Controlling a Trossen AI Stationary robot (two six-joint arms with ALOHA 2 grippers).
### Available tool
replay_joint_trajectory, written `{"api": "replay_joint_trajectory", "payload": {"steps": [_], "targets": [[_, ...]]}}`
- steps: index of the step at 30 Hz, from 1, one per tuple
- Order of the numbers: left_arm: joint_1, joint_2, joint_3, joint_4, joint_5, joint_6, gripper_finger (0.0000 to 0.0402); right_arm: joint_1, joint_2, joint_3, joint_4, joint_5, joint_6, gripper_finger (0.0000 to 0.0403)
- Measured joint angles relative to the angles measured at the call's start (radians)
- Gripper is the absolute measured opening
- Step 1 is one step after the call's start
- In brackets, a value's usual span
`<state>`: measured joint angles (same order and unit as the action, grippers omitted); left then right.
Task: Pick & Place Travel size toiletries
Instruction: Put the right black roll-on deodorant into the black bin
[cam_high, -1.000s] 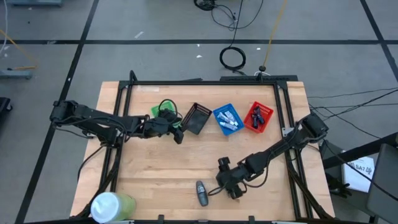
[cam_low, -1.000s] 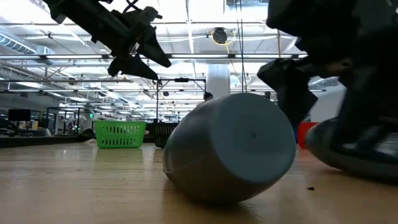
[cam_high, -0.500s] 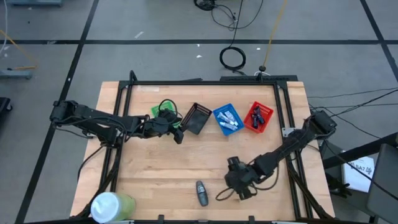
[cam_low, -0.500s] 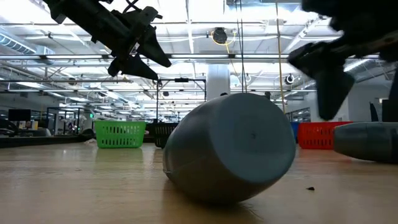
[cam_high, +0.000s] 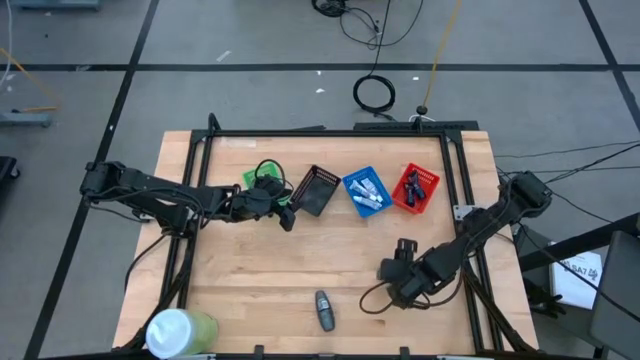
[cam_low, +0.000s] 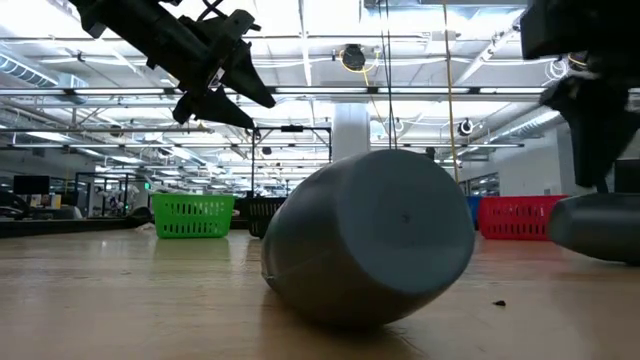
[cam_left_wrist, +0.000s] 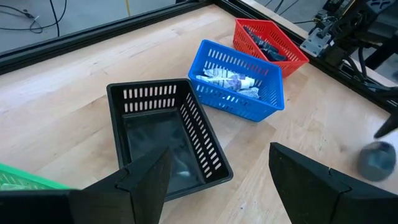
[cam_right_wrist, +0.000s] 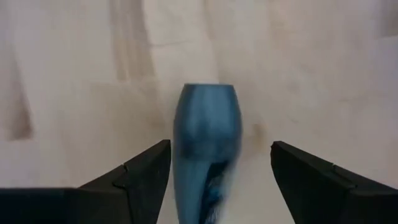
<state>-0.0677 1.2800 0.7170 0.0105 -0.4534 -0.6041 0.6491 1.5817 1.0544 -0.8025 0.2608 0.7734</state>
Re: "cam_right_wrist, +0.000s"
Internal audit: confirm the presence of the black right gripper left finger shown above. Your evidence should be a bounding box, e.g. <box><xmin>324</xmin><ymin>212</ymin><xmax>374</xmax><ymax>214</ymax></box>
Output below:
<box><xmin>0</xmin><ymin>139</ymin><xmax>172</xmax><ymax>224</ymax></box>

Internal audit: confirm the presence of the grey-blue travel bottle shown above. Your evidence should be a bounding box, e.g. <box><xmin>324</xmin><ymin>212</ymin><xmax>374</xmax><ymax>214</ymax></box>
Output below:
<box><xmin>172</xmin><ymin>82</ymin><xmax>244</xmax><ymax>224</ymax></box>

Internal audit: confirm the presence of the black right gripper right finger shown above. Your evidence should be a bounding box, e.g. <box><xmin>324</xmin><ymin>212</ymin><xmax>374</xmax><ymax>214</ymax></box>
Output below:
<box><xmin>269</xmin><ymin>140</ymin><xmax>398</xmax><ymax>224</ymax></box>

